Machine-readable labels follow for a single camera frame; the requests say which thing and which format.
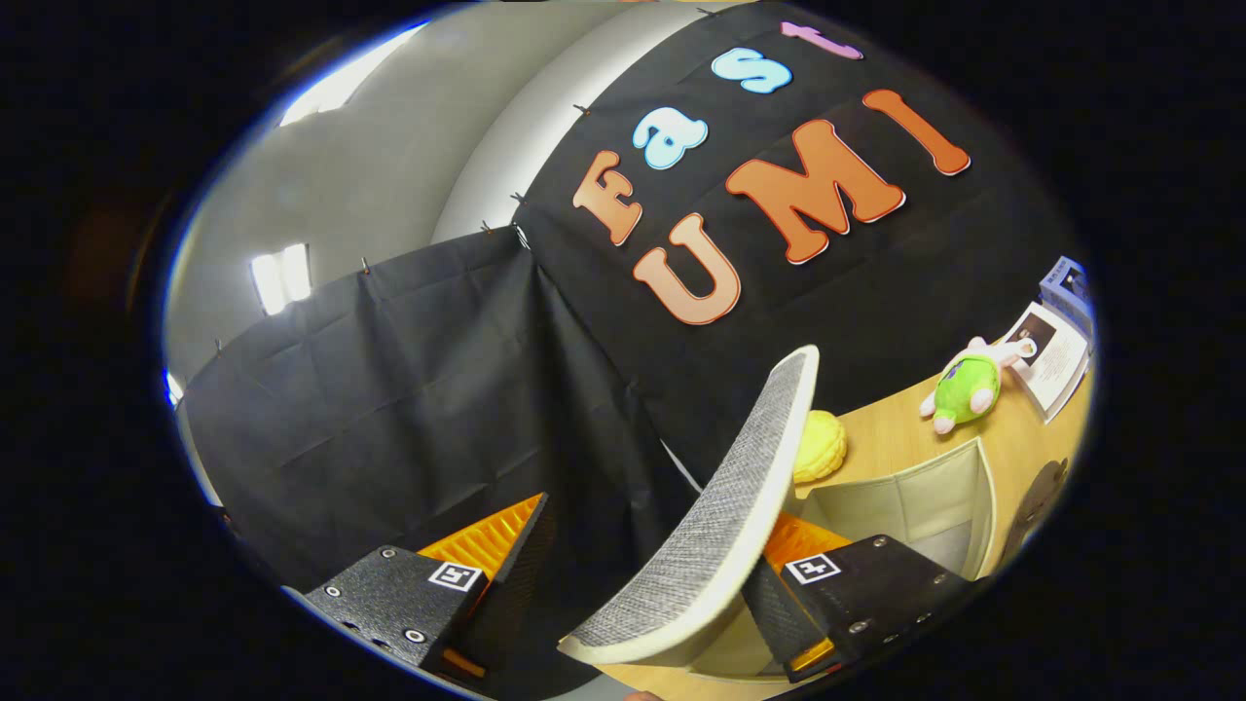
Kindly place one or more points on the grey lidded fabric storage box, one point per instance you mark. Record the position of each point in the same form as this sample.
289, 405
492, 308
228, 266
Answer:
720, 506

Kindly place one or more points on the white book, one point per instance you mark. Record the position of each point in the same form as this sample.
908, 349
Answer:
1061, 365

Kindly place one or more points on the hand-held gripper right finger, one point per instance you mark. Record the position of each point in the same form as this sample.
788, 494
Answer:
779, 613

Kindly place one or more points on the green and pink plush toy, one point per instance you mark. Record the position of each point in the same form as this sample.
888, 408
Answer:
964, 385

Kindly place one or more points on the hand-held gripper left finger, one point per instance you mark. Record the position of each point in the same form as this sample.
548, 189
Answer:
521, 574

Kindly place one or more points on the blue book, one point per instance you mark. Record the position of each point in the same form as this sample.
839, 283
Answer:
1066, 282

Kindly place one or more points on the brown fuzzy shoe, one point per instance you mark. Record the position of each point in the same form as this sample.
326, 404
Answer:
1037, 501

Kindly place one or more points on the yellow round plush toy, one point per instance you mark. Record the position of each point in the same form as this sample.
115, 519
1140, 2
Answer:
823, 448

